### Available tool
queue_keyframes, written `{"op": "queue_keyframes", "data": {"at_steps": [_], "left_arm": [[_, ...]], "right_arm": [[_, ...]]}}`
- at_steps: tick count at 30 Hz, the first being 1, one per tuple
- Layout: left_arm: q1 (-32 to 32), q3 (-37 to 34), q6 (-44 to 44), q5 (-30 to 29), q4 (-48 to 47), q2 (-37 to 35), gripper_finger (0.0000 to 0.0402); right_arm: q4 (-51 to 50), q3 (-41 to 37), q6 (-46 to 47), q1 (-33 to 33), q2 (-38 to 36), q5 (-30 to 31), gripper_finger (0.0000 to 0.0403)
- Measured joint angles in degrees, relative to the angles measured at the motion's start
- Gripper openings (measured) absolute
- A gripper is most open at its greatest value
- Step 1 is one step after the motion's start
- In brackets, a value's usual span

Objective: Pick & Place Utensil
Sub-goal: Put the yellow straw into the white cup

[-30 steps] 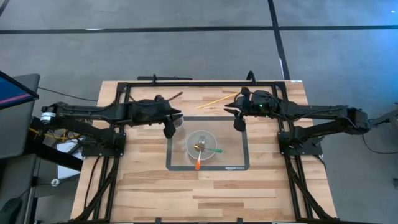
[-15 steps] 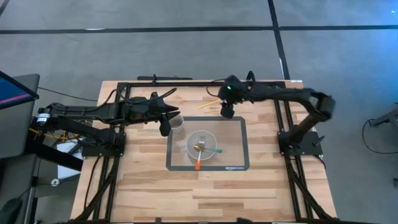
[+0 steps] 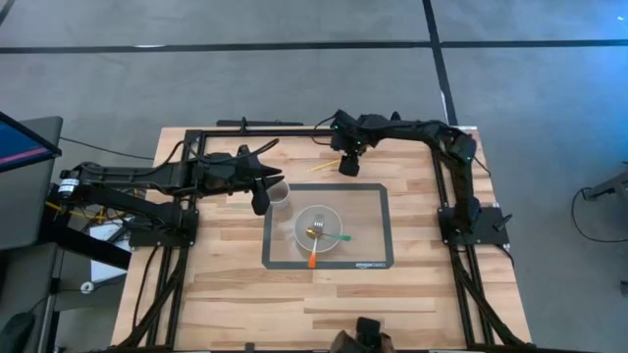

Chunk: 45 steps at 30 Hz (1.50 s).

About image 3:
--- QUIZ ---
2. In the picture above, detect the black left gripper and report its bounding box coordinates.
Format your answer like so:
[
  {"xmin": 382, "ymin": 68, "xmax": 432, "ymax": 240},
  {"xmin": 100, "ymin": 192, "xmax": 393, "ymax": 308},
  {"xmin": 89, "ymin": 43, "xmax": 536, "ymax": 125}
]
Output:
[{"xmin": 201, "ymin": 143, "xmax": 288, "ymax": 196}]

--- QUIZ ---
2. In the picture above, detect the white paper cup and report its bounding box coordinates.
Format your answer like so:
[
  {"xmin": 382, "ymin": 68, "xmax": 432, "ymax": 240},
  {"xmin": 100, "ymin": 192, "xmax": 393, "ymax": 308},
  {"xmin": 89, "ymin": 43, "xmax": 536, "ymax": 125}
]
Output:
[{"xmin": 267, "ymin": 177, "xmax": 292, "ymax": 212}]

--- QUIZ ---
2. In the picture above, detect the yellow chopstick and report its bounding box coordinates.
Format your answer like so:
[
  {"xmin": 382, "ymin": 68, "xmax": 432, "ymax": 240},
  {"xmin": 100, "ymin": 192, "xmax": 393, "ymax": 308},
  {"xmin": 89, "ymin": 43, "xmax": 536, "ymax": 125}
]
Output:
[{"xmin": 308, "ymin": 158, "xmax": 341, "ymax": 174}]

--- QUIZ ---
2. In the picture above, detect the fork with orange handle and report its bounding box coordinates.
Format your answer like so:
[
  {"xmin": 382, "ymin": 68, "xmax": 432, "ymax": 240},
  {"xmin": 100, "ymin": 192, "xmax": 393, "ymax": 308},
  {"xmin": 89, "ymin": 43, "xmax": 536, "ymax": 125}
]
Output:
[{"xmin": 307, "ymin": 213, "xmax": 326, "ymax": 270}]

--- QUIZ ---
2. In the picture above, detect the gold spoon with green handle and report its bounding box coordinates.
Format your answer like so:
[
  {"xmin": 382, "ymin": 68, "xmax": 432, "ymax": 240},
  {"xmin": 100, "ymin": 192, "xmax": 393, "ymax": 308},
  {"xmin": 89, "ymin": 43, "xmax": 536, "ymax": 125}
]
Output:
[{"xmin": 305, "ymin": 227, "xmax": 353, "ymax": 243}]

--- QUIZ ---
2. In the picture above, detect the clear mat with black border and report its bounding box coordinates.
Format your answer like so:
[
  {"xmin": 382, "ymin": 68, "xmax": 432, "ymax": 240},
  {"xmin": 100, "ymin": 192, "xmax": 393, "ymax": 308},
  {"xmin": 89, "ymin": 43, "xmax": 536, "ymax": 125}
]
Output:
[{"xmin": 261, "ymin": 183, "xmax": 395, "ymax": 271}]

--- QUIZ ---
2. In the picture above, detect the grey round bowl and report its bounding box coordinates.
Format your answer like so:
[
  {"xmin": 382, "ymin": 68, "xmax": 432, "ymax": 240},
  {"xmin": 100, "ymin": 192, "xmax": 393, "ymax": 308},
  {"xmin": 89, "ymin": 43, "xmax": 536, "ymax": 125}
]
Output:
[{"xmin": 293, "ymin": 204, "xmax": 343, "ymax": 254}]

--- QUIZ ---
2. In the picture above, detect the monitor with blue screen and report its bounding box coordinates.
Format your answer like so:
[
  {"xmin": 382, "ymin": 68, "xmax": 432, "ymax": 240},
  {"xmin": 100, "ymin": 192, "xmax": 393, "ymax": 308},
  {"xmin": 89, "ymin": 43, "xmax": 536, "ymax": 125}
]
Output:
[{"xmin": 0, "ymin": 111, "xmax": 63, "ymax": 174}]

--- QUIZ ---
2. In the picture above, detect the grey stand leg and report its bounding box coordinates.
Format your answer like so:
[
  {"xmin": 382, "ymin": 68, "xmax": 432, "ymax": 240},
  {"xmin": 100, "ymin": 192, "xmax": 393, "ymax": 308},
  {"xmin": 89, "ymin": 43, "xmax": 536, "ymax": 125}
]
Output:
[{"xmin": 582, "ymin": 161, "xmax": 628, "ymax": 201}]

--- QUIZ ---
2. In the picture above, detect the black computer mouse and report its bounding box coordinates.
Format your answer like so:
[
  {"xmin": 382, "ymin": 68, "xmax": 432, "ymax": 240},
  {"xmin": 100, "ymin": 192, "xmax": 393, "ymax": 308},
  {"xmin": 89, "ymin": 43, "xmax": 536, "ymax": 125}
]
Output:
[{"xmin": 0, "ymin": 310, "xmax": 36, "ymax": 353}]

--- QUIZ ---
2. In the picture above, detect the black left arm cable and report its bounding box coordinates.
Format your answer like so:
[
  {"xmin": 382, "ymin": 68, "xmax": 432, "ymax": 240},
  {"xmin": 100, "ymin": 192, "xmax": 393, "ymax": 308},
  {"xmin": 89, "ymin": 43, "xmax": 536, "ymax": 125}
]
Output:
[{"xmin": 168, "ymin": 137, "xmax": 282, "ymax": 167}]

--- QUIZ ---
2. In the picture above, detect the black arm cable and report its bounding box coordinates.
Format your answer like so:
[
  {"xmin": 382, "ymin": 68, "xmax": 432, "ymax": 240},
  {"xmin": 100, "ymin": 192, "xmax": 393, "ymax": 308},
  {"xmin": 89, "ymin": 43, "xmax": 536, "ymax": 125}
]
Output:
[
  {"xmin": 168, "ymin": 137, "xmax": 282, "ymax": 167},
  {"xmin": 310, "ymin": 114, "xmax": 340, "ymax": 148}
]

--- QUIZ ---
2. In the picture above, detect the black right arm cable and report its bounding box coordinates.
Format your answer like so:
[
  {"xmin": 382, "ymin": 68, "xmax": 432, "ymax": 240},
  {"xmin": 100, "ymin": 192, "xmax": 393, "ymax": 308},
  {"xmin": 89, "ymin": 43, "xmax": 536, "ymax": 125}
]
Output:
[{"xmin": 310, "ymin": 114, "xmax": 340, "ymax": 148}]

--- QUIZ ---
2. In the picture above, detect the black aluminium table frame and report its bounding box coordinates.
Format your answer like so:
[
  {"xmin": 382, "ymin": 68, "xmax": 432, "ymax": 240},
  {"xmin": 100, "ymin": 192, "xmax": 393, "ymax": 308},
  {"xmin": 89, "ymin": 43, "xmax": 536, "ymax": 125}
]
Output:
[{"xmin": 116, "ymin": 126, "xmax": 532, "ymax": 353}]

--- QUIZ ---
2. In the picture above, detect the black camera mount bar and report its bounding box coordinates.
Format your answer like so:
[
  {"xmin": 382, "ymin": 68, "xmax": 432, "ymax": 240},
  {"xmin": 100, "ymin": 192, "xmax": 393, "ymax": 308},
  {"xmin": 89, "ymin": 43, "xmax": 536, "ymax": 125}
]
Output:
[{"xmin": 216, "ymin": 116, "xmax": 305, "ymax": 129}]

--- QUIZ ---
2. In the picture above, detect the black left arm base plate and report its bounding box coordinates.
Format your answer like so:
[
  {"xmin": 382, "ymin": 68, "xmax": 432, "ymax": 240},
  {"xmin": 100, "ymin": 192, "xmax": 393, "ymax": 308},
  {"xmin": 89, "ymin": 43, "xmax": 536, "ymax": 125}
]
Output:
[{"xmin": 128, "ymin": 210, "xmax": 200, "ymax": 248}]

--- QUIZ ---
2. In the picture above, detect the thin black floor cable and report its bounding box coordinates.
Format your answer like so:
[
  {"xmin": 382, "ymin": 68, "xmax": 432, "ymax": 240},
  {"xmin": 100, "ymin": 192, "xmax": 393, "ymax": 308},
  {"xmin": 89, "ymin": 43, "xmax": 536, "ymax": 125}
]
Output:
[{"xmin": 60, "ymin": 136, "xmax": 155, "ymax": 162}]

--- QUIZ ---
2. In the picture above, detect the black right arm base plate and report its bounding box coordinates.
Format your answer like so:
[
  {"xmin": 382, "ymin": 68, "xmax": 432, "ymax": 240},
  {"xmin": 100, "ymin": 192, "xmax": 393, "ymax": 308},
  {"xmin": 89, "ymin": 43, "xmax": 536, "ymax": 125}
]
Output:
[{"xmin": 437, "ymin": 204, "xmax": 510, "ymax": 247}]

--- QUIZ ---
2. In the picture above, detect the yellow cable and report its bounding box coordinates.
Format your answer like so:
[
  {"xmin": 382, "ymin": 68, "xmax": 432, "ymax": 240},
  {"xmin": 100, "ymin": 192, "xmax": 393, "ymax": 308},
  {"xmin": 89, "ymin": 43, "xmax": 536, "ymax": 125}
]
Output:
[{"xmin": 45, "ymin": 199, "xmax": 125, "ymax": 223}]

